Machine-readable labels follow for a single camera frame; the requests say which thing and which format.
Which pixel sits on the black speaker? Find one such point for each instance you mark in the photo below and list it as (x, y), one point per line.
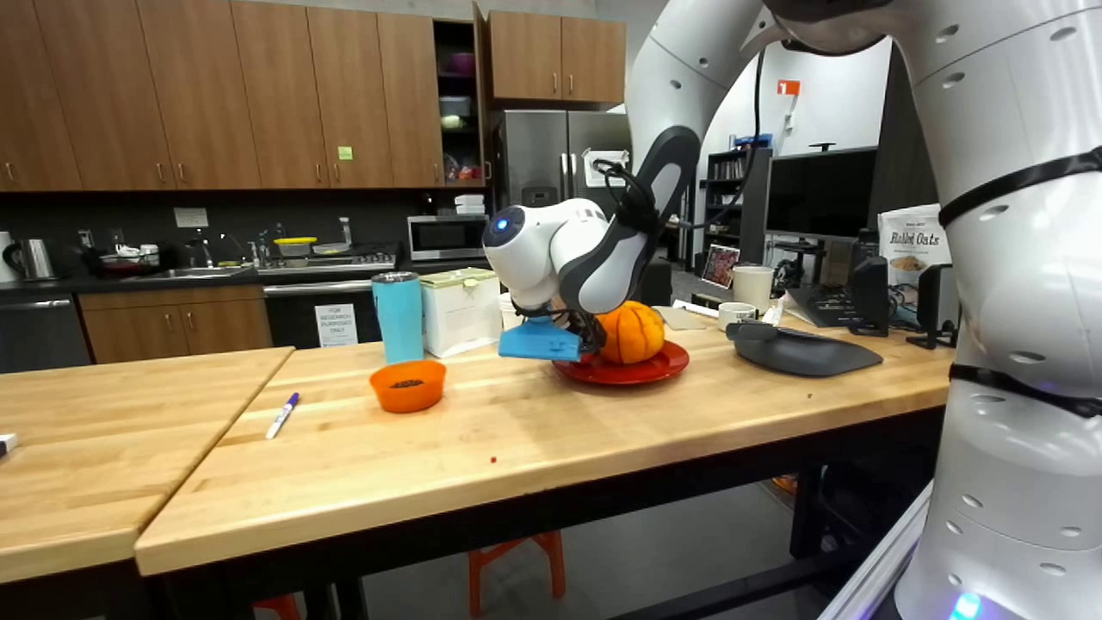
(869, 298)

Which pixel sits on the red plate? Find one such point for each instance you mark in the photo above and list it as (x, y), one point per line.
(624, 372)

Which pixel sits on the open cabinet shelf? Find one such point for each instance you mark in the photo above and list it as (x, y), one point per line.
(461, 106)

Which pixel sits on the round wooden stool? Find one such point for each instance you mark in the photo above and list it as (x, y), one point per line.
(518, 555)

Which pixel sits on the wooden wall cabinets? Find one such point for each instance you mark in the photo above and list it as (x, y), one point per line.
(207, 90)

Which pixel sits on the silver microwave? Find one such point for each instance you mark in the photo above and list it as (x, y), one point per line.
(448, 239)

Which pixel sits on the black computer monitor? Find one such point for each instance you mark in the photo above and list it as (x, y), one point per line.
(821, 203)

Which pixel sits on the white wall outlet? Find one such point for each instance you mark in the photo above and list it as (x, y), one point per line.
(191, 217)

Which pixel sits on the small wooden wall cabinet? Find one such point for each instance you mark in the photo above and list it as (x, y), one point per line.
(557, 61)

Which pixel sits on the black dishwasher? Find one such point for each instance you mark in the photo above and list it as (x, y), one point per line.
(38, 332)

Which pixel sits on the green sticky note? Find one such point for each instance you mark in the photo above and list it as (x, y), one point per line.
(346, 153)

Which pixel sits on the stainless steel refrigerator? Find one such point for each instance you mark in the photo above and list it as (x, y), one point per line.
(551, 160)

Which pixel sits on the large white cup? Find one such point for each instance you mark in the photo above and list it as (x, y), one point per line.
(753, 283)

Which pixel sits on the orange pumpkin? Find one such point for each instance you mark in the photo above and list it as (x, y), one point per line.
(636, 332)

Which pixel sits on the white marker pen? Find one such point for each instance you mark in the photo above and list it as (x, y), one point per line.
(285, 415)

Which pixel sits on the wooden base cabinet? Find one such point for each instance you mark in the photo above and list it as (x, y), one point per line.
(172, 325)

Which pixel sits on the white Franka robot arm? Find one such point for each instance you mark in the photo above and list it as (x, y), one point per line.
(1021, 286)

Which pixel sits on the orange bowl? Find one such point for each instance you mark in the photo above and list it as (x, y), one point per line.
(408, 387)

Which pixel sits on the blue wrist camera box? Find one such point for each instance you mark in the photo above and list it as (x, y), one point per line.
(540, 344)

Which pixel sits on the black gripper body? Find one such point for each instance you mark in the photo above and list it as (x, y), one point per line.
(563, 315)

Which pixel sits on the white snack bag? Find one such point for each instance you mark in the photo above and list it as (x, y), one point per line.
(919, 259)

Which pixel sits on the folded white towels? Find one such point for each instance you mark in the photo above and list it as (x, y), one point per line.
(471, 205)

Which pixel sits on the grey dustpan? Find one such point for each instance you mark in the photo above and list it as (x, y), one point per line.
(803, 352)

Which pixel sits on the teal tumbler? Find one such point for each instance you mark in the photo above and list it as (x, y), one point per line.
(402, 321)

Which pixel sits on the yellow bowl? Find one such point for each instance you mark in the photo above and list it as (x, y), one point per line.
(294, 246)

